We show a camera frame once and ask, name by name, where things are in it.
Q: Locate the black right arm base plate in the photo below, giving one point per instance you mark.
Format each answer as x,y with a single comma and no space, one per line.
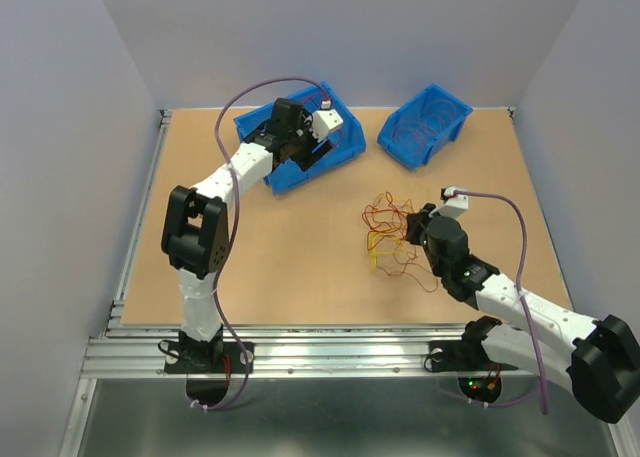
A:
457,356

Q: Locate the aluminium rail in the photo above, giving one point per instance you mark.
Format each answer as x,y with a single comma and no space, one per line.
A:
281,353
122,290

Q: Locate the blue bin right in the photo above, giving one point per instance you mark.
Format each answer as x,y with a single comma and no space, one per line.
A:
423,126

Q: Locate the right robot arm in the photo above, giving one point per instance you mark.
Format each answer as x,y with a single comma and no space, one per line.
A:
596,360

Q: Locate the aluminium left side rail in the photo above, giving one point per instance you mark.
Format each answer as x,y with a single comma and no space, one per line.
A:
122,290

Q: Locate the blue bin middle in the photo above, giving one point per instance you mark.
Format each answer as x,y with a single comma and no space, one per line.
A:
349,142

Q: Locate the blue bin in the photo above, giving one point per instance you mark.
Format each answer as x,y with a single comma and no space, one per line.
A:
423,126
349,142

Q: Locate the aluminium front rail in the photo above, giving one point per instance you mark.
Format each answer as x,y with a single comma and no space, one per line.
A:
281,353

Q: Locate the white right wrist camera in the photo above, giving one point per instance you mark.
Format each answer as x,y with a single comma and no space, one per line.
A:
454,203

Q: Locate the metal sheet front panel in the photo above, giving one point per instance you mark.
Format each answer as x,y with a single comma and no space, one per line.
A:
333,417

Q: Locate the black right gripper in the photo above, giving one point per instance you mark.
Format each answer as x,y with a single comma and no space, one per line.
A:
416,220

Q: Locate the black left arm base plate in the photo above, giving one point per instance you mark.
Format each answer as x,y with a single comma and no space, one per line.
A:
223,357

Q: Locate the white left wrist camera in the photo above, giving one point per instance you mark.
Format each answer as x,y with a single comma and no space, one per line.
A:
325,121

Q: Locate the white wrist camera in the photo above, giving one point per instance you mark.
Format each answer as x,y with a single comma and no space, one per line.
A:
325,121
454,203

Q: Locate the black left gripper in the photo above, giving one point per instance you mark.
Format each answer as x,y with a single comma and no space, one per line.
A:
306,158

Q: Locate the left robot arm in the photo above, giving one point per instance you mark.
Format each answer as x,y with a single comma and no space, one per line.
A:
196,235

